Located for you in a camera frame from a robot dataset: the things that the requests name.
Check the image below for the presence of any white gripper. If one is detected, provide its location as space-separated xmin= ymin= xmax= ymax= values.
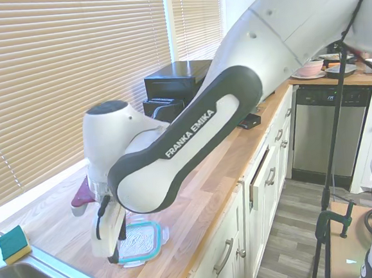
xmin=88 ymin=207 xmax=131 ymax=267

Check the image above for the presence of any clear container with teal lid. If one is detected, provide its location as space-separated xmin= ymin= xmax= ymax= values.
xmin=115 ymin=219 xmax=173 ymax=269

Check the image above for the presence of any clear glass food container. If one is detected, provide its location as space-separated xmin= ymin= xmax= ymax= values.
xmin=124 ymin=211 xmax=153 ymax=225

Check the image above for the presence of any white base cabinet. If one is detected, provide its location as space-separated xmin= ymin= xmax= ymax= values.
xmin=169 ymin=87 xmax=309 ymax=278

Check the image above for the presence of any yellow and green sponge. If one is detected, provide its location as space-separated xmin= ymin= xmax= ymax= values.
xmin=0 ymin=223 xmax=34 ymax=267

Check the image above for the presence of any black box-shaped appliance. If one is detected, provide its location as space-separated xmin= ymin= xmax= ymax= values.
xmin=142 ymin=95 xmax=187 ymax=123

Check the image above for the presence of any white pull-out drawer front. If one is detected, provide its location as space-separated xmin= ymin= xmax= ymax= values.
xmin=244 ymin=144 xmax=282 ymax=212

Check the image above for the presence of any black toaster oven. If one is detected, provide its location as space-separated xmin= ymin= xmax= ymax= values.
xmin=142 ymin=58 xmax=217 ymax=101

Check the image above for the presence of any wide tan window blind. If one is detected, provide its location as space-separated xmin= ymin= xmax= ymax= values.
xmin=0 ymin=0 xmax=182 ymax=214

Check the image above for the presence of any small black box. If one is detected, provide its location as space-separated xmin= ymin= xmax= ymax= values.
xmin=236 ymin=111 xmax=263 ymax=131

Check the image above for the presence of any dark green clamp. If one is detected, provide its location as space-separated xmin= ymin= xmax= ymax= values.
xmin=312 ymin=198 xmax=359 ymax=241

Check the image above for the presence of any stainless steel dishwasher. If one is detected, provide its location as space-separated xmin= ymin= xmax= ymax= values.
xmin=285 ymin=79 xmax=372 ymax=189

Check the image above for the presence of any plywood base board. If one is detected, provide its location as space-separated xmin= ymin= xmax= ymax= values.
xmin=319 ymin=195 xmax=372 ymax=278

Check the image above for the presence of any narrow tan window blind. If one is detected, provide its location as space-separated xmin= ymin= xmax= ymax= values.
xmin=170 ymin=0 xmax=229 ymax=65

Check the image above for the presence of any white plate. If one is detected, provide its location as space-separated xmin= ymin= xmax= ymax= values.
xmin=288 ymin=69 xmax=327 ymax=82

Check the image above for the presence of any pink ceramic bowl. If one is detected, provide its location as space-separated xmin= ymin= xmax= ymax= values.
xmin=296 ymin=58 xmax=325 ymax=78

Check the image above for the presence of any grey baking tray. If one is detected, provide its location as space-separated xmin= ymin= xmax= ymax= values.
xmin=323 ymin=62 xmax=358 ymax=80

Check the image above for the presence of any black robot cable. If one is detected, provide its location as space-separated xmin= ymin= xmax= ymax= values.
xmin=77 ymin=0 xmax=372 ymax=241

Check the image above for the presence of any black camera tripod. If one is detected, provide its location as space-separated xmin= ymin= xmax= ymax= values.
xmin=293 ymin=40 xmax=367 ymax=278

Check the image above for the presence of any black hose loop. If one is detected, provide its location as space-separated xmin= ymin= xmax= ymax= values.
xmin=362 ymin=209 xmax=372 ymax=237

